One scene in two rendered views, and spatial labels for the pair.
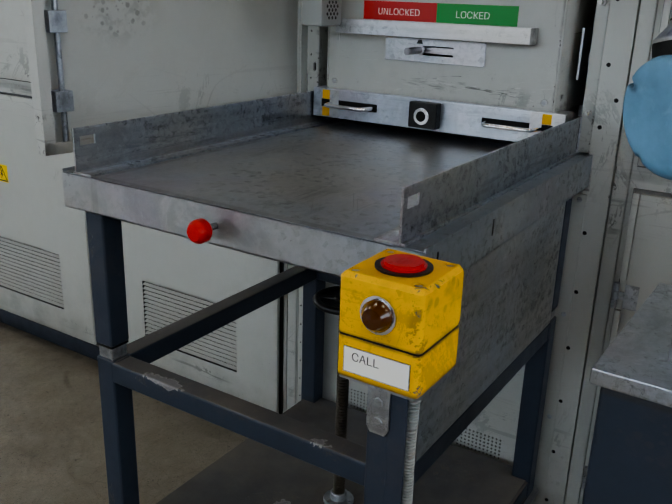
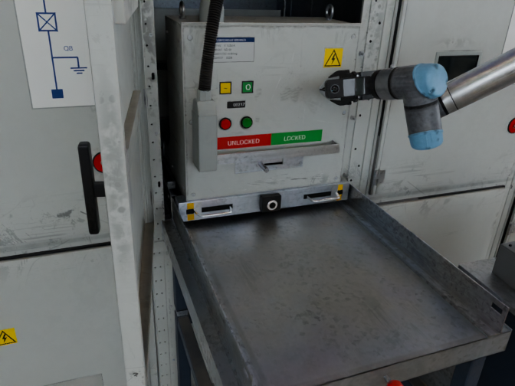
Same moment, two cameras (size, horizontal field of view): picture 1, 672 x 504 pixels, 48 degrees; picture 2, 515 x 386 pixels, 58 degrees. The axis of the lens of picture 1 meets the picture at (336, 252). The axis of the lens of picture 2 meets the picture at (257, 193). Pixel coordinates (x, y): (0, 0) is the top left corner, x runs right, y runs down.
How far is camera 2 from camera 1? 1.22 m
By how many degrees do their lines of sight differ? 50
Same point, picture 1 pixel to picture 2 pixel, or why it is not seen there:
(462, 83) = (288, 177)
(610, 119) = (355, 175)
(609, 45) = (355, 139)
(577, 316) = not seen: hidden behind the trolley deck
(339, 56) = (196, 178)
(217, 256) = (77, 345)
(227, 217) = (395, 368)
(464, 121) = (293, 199)
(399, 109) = (249, 202)
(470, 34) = (304, 152)
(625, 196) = not seen: hidden behind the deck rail
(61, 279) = not seen: outside the picture
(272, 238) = (426, 364)
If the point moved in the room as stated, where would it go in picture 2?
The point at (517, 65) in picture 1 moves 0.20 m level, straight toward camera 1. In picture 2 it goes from (321, 161) to (375, 184)
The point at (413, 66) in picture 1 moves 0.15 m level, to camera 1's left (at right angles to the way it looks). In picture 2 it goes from (255, 174) to (221, 190)
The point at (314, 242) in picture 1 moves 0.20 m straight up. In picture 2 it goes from (453, 354) to (477, 272)
